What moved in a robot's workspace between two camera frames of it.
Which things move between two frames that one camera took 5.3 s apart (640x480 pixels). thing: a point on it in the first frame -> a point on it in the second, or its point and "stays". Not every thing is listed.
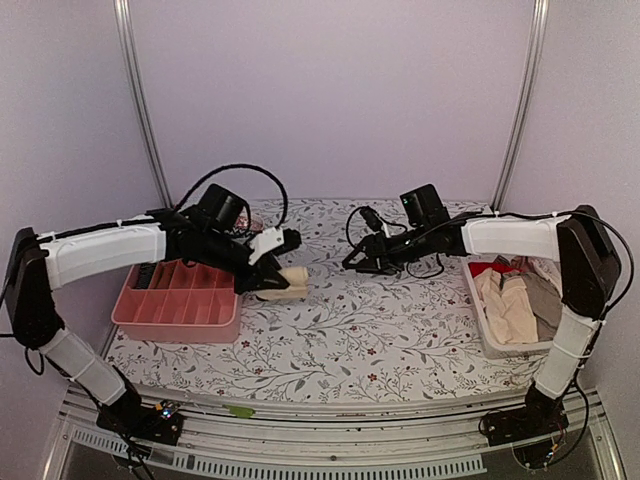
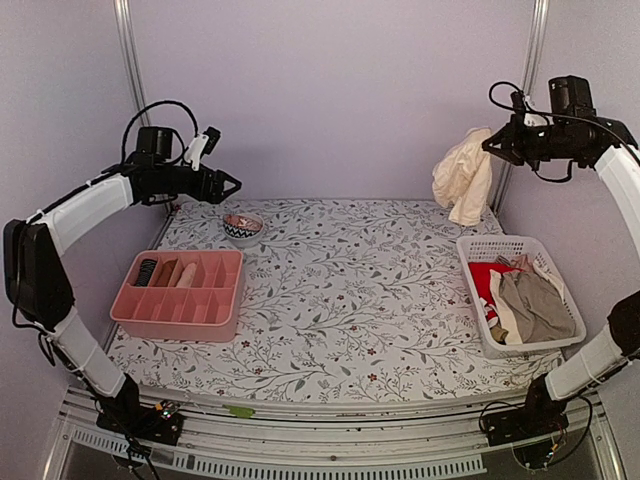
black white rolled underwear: (145, 274) stays
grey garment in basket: (546, 303) stays
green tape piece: (240, 411) stays
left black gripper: (253, 280) -> (216, 194)
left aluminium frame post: (124, 26) stays
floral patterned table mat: (358, 338) stays
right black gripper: (374, 247) -> (511, 147)
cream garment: (507, 307) -> (462, 176)
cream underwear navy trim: (297, 278) -> (186, 277)
